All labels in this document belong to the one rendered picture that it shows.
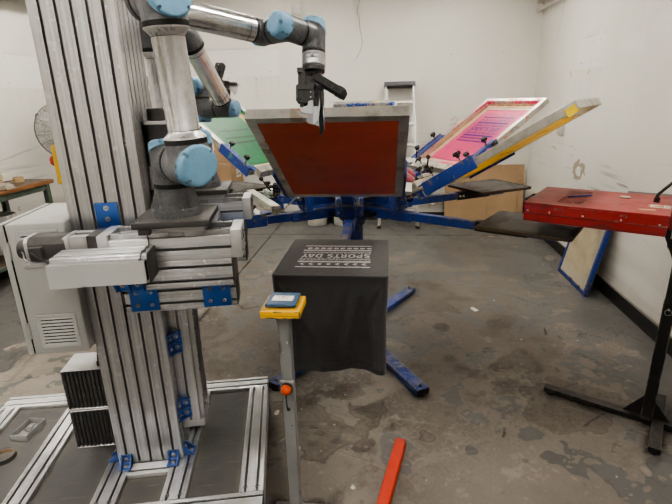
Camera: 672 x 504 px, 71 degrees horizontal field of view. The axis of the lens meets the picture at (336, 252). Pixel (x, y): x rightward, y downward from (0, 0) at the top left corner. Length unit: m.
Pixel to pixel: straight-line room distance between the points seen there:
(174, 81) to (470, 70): 5.29
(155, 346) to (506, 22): 5.57
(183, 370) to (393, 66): 5.01
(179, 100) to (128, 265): 0.47
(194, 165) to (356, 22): 5.17
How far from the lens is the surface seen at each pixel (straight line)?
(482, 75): 6.41
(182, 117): 1.36
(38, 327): 1.93
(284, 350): 1.63
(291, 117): 1.74
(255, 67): 6.53
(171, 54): 1.36
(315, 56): 1.60
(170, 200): 1.50
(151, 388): 1.99
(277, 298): 1.57
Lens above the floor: 1.59
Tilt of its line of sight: 18 degrees down
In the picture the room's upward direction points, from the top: 1 degrees counter-clockwise
